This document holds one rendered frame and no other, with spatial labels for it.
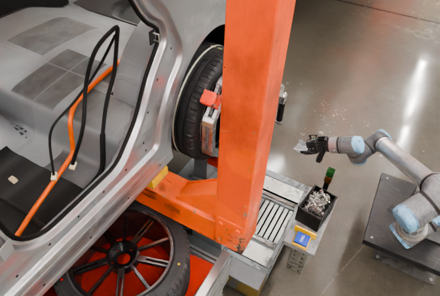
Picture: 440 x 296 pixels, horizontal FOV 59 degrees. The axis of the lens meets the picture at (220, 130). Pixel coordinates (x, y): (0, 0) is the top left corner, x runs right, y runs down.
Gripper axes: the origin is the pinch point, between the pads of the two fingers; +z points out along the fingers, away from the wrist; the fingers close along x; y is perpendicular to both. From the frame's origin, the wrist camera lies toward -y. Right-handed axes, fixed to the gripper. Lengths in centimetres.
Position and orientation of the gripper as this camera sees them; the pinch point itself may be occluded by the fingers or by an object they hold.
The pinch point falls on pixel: (295, 148)
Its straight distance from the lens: 226.6
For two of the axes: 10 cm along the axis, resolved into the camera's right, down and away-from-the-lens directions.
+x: -4.1, 6.0, -6.9
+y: -3.5, -8.0, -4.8
